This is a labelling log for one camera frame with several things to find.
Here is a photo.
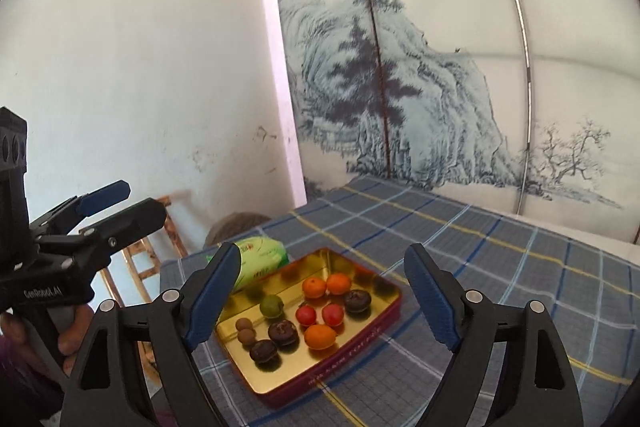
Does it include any wooden chair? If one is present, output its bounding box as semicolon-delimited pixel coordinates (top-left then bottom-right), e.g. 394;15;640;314
100;194;190;388

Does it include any dark brown water chestnut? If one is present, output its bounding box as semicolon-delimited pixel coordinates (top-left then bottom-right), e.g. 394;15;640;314
344;289;372;315
268;320;300;347
249;340;279;364

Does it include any ink landscape wall painting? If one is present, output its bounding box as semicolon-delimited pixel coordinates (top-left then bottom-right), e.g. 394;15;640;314
270;0;640;243

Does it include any large orange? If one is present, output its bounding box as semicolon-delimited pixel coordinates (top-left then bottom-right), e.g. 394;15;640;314
304;324;338;350

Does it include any green round fruit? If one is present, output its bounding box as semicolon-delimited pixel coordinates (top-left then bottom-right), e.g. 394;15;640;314
259;295;284;319

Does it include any green plastic bag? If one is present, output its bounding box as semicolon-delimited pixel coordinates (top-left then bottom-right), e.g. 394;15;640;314
231;237;291;293

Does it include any red and gold tin box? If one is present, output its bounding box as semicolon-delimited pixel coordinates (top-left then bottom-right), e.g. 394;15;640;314
215;248;402;409

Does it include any plaid grey bedsheet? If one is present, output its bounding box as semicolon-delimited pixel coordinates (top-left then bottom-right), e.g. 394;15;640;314
160;174;640;427

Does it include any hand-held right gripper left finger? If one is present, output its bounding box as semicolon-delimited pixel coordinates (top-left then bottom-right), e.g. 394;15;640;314
60;242;242;427

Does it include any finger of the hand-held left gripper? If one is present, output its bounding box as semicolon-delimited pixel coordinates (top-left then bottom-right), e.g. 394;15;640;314
37;199;168;258
30;179;132;238

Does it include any person's left hand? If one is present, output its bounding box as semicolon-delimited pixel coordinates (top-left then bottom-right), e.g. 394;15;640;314
0;304;94;375

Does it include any small orange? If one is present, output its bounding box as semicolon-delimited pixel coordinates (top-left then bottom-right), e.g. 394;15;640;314
326;273;352;296
302;277;328;299

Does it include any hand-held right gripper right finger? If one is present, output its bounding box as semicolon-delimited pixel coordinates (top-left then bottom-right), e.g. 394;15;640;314
403;243;583;427

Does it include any person's patterned clothing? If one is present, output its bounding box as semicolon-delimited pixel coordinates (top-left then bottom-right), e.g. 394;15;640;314
0;339;68;427

